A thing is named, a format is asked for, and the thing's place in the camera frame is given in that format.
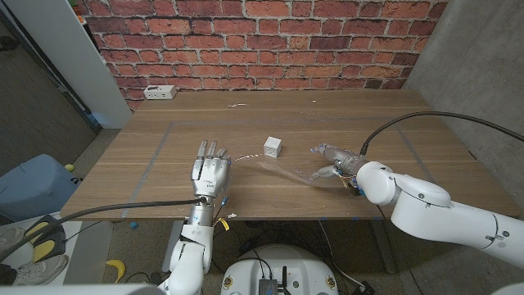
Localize small grey electronics box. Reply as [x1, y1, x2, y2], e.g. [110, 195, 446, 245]
[257, 277, 279, 295]

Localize yellow curved floor object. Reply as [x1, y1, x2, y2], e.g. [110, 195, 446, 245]
[105, 258, 127, 284]

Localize small white cube box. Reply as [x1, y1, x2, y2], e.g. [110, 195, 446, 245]
[263, 136, 282, 159]

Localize white floor cable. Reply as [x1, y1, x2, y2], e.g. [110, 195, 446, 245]
[318, 220, 368, 291]

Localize white robot chest rim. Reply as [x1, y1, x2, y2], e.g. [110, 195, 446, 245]
[0, 284, 161, 295]

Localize red brick print backdrop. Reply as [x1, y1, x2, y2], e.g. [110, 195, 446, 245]
[75, 0, 449, 111]

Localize white cabinet panel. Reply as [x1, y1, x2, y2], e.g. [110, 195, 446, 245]
[3, 0, 133, 129]

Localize white power strip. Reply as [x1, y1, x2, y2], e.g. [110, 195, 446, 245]
[142, 84, 178, 101]

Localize clear cellophane sheet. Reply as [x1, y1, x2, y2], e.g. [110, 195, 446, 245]
[228, 98, 341, 185]

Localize blue storage bin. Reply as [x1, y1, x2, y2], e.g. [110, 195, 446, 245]
[0, 153, 81, 225]

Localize white sneaker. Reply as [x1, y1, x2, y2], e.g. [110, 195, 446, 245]
[0, 226, 25, 256]
[14, 254, 70, 287]

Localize white robot torso base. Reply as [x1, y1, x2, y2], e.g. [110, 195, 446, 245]
[219, 244, 340, 295]

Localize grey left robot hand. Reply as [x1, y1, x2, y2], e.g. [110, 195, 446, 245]
[190, 139, 233, 199]

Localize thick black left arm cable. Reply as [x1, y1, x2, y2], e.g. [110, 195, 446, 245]
[0, 197, 208, 263]

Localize dark grey table leg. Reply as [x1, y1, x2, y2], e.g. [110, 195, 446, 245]
[370, 220, 397, 275]

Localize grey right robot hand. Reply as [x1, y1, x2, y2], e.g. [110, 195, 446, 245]
[309, 143, 370, 184]

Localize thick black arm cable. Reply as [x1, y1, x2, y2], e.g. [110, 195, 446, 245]
[359, 110, 524, 156]
[0, 197, 208, 263]

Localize black yellow foot pedal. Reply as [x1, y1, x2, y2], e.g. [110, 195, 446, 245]
[24, 213, 67, 263]

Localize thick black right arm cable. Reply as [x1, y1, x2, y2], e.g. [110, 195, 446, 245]
[359, 110, 524, 156]

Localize white table leg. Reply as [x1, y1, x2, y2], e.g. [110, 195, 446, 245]
[161, 220, 185, 272]

